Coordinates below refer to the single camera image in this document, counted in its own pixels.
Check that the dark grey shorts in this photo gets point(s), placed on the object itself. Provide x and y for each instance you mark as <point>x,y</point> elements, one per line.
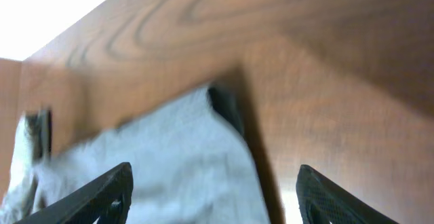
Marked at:
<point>190,164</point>

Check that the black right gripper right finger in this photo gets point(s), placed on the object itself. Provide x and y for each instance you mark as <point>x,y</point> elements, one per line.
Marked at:
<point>322,201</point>

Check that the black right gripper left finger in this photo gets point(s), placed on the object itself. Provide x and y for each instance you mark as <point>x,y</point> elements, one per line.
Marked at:
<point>106,199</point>

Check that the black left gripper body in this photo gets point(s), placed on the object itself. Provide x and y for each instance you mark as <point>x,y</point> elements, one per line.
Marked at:
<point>39,132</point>

